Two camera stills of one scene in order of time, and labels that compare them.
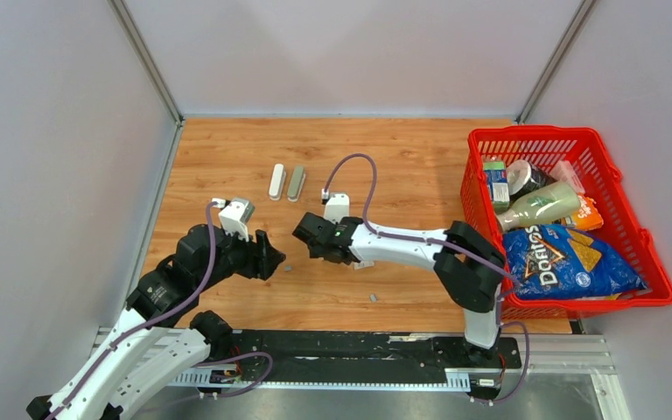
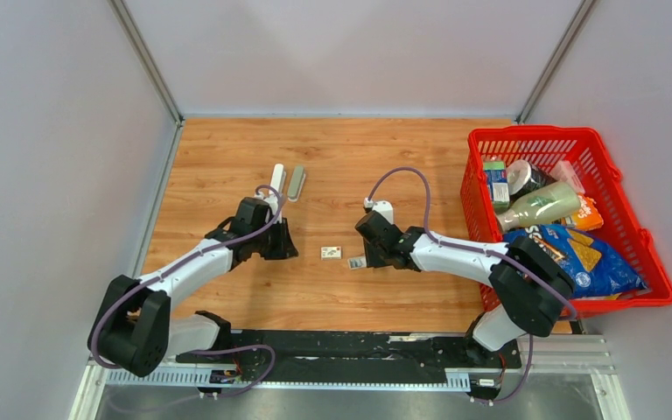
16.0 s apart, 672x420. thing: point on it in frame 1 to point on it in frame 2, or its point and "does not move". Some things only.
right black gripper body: (314, 253) to (375, 256)
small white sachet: (363, 264) does not move
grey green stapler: (297, 184) does not move
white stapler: (277, 182) does not move
